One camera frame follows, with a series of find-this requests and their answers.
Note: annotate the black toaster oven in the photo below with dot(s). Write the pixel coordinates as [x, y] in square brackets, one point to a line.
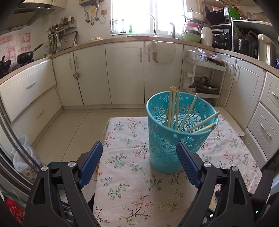
[222, 36]

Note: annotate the white electric kettle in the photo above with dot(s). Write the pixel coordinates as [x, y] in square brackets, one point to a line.
[266, 50]

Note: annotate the green mixing bowl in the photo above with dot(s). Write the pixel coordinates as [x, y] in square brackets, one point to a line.
[191, 37]

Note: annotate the white three-tier storage cart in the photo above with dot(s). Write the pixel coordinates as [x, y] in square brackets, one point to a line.
[194, 70]

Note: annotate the white water heater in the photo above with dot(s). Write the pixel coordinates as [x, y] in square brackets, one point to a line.
[85, 3]

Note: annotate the wall utensil rack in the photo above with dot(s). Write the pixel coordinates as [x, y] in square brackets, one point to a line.
[62, 35]

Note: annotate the white thermos jug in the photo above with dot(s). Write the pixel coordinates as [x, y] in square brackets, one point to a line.
[206, 36]

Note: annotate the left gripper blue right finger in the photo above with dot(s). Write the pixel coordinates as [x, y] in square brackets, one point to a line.
[191, 164]

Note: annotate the floral white tablecloth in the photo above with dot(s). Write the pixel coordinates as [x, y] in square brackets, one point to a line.
[130, 192]

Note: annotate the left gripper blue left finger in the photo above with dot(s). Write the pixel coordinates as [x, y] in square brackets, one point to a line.
[88, 162]

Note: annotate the black wok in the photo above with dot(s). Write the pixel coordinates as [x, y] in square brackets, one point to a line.
[4, 67]

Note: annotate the dark pot on cart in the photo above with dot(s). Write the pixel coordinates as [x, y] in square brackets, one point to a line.
[203, 86]

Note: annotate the black microwave oven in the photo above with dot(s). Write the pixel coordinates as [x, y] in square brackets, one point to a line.
[221, 16]

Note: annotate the teal perforated plastic basket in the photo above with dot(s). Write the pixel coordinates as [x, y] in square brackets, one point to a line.
[163, 140]

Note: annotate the white plastic bag holder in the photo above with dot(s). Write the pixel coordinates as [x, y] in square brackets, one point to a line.
[163, 52]

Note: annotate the black frying pan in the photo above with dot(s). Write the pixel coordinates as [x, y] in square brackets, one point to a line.
[26, 57]

